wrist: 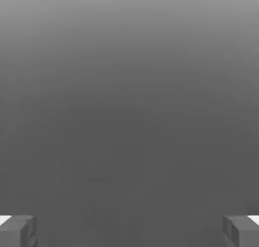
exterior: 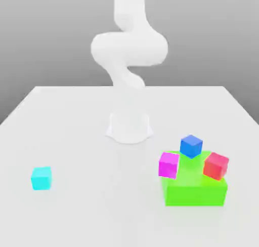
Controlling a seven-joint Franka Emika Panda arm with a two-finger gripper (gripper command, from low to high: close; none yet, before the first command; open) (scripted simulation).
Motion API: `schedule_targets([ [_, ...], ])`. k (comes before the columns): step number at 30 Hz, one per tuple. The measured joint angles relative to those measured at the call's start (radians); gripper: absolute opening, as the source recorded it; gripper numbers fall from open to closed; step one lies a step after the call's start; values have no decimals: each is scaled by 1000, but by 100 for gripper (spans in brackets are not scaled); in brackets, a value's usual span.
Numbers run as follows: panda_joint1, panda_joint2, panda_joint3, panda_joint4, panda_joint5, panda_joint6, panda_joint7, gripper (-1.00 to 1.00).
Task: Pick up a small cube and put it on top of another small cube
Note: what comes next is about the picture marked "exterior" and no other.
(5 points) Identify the small magenta cube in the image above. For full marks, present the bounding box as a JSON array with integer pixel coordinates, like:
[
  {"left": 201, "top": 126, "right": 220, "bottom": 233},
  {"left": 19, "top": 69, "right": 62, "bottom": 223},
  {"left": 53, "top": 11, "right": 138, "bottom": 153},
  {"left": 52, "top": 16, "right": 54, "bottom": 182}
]
[{"left": 158, "top": 152, "right": 181, "bottom": 180}]

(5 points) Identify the small blue cube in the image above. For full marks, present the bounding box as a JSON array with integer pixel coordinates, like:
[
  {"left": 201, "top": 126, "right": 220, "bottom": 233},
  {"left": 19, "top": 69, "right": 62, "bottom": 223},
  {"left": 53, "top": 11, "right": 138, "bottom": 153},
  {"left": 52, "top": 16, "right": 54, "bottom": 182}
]
[{"left": 179, "top": 134, "right": 203, "bottom": 159}]

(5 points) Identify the small red cube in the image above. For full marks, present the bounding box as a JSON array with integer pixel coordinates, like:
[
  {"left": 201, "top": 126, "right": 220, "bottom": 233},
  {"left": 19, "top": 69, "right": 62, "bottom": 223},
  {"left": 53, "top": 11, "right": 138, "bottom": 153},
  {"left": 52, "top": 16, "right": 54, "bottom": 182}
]
[{"left": 202, "top": 152, "right": 230, "bottom": 181}]

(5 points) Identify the small cyan cube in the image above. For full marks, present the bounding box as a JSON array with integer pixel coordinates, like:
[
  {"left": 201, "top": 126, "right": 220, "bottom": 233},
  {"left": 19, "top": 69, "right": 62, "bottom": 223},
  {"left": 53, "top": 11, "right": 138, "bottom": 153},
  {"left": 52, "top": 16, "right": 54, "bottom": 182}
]
[{"left": 30, "top": 166, "right": 53, "bottom": 191}]

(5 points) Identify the large green box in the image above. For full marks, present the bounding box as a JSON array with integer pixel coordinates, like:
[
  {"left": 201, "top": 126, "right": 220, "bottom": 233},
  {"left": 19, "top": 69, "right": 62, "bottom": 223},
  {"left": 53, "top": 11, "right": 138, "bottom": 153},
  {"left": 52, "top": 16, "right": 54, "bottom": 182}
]
[{"left": 159, "top": 150, "right": 229, "bottom": 207}]

